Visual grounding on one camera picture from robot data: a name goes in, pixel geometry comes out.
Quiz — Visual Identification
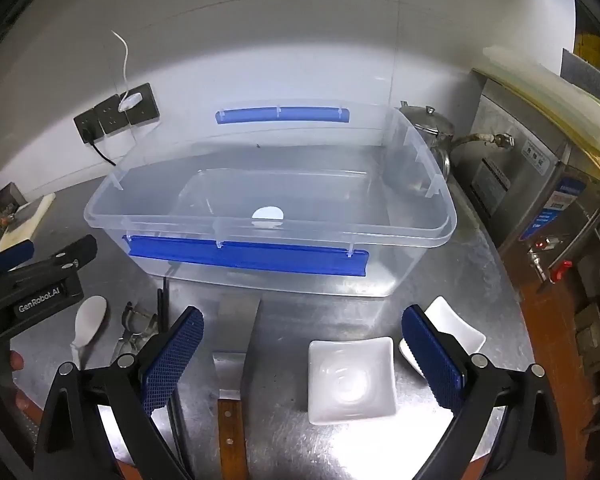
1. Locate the clear plastic storage bin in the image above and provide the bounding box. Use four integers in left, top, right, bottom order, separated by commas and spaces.
84, 101, 457, 298

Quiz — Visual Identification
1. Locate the steel scraper wooden handle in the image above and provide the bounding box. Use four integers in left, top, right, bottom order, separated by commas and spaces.
212, 292, 261, 479

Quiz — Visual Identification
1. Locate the white plastic rice spoon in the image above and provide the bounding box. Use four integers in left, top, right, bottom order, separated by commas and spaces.
70, 296, 108, 370

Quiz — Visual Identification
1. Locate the black power cable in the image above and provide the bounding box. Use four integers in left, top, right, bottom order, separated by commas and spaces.
83, 129, 118, 167

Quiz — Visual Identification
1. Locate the white cutting board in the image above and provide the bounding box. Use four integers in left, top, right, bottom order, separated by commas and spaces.
0, 193, 56, 252

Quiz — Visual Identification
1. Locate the black wall socket panel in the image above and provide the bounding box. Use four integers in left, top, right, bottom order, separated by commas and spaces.
73, 82, 160, 144

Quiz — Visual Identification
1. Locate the black chopstick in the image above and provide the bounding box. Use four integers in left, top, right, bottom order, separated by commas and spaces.
157, 288, 169, 334

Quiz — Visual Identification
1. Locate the steel kettle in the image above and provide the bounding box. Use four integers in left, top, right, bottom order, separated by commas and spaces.
400, 101, 455, 180

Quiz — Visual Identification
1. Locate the person's left hand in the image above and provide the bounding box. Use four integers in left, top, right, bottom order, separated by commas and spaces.
0, 350, 31, 412

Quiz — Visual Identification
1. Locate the white square dish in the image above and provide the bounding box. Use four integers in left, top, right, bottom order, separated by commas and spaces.
308, 337, 398, 426
425, 296, 486, 354

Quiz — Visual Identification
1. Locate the white charger plug with cable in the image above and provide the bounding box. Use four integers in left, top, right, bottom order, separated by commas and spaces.
111, 29, 143, 113

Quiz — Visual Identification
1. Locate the stainless steel appliance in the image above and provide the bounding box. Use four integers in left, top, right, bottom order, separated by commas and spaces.
452, 78, 600, 284

